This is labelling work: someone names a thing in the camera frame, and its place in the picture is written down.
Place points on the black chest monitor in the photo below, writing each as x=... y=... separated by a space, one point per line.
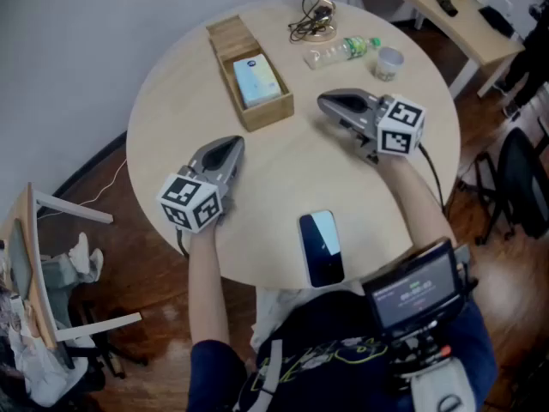
x=414 y=294

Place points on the small black device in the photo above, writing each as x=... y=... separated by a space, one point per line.
x=446 y=4

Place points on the person's white shorts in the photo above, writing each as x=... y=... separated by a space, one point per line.
x=274 y=311

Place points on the open wooden box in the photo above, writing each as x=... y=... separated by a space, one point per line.
x=231 y=37

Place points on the curved gold desk lamp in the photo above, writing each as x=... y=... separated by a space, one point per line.
x=326 y=36

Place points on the clear plastic cup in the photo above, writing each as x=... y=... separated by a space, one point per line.
x=388 y=64

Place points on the black smartphone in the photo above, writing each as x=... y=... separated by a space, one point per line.
x=321 y=251

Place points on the clear bottle green label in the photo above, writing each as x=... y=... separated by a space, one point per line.
x=343 y=52

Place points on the computer monitor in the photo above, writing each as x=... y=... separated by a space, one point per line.
x=19 y=260

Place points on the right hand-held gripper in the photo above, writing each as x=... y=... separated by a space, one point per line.
x=399 y=131

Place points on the black office chair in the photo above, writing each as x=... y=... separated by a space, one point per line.
x=523 y=178

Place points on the flat black case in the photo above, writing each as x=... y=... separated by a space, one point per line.
x=496 y=20

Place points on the white pouch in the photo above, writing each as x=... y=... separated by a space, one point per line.
x=442 y=389

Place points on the black swivel chair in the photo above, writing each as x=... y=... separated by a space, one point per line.
x=98 y=350

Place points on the curved wooden side desk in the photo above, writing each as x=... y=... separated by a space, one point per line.
x=472 y=37

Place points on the wooden desk white legs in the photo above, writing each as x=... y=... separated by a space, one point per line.
x=36 y=273

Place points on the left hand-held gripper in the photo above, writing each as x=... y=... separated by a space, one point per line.
x=188 y=202

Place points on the person's left forearm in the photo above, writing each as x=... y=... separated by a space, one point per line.
x=208 y=290

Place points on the black camera rig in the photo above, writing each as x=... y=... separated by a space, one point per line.
x=418 y=354

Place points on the person's right forearm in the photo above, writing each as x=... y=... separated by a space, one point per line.
x=412 y=200

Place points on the person's navy shirt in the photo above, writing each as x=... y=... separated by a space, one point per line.
x=334 y=328

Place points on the light blue tissue pack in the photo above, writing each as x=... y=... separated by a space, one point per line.
x=257 y=80

